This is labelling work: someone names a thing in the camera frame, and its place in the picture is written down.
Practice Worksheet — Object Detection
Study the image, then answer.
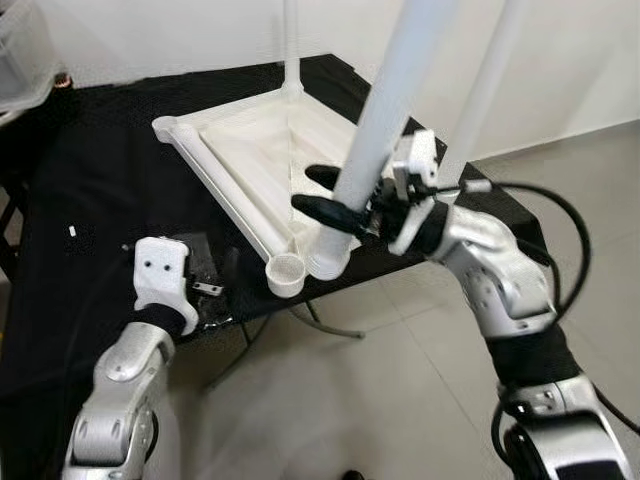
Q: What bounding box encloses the white plastic children table top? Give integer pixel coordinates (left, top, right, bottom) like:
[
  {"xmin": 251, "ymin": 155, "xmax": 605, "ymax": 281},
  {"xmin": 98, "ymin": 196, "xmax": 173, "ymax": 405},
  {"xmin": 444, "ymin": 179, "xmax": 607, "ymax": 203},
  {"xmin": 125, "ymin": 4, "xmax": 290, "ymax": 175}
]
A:
[{"xmin": 152, "ymin": 85, "xmax": 481, "ymax": 299}]

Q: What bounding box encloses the clear plastic wrapper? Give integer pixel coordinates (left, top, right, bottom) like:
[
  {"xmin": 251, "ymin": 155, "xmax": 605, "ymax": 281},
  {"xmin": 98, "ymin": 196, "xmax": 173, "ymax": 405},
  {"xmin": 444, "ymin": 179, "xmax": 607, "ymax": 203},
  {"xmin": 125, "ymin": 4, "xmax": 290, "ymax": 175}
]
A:
[{"xmin": 195, "ymin": 235, "xmax": 249, "ymax": 326}]

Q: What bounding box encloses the metal table leg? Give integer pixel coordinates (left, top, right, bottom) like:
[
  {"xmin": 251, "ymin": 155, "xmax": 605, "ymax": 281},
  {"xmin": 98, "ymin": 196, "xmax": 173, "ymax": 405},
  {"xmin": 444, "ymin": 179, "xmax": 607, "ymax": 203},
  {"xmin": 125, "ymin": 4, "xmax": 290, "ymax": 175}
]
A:
[{"xmin": 288, "ymin": 300, "xmax": 366, "ymax": 341}]

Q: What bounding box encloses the clear plastic container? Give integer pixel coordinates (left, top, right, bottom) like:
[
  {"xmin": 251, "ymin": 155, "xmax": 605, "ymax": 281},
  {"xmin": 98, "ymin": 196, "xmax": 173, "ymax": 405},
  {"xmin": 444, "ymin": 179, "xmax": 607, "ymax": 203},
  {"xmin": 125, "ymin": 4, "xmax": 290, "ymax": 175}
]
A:
[{"xmin": 0, "ymin": 0, "xmax": 61, "ymax": 111}]

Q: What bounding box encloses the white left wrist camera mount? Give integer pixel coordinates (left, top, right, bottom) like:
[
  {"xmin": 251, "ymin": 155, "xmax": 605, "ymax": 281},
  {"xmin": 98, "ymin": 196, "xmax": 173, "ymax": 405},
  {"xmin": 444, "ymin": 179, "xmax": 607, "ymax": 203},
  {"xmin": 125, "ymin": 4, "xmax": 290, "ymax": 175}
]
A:
[{"xmin": 133, "ymin": 237, "xmax": 201, "ymax": 336}]

